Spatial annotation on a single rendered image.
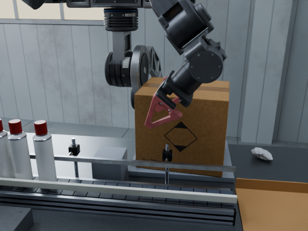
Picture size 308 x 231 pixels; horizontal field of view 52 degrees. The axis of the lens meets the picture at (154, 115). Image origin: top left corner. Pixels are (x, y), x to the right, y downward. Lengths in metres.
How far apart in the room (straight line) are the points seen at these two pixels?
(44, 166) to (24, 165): 0.06
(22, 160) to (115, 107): 2.64
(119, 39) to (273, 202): 0.78
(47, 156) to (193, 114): 0.46
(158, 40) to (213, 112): 2.33
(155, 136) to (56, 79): 2.79
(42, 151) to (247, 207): 0.61
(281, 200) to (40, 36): 3.16
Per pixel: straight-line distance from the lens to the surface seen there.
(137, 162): 0.94
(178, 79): 0.63
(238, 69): 3.27
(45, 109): 3.97
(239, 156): 1.29
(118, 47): 1.26
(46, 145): 0.95
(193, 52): 0.54
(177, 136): 1.04
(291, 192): 1.12
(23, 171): 1.02
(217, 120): 1.01
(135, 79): 1.22
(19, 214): 0.94
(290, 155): 1.37
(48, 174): 0.99
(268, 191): 1.10
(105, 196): 0.95
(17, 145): 0.98
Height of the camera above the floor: 1.42
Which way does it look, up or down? 21 degrees down
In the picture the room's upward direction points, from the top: straight up
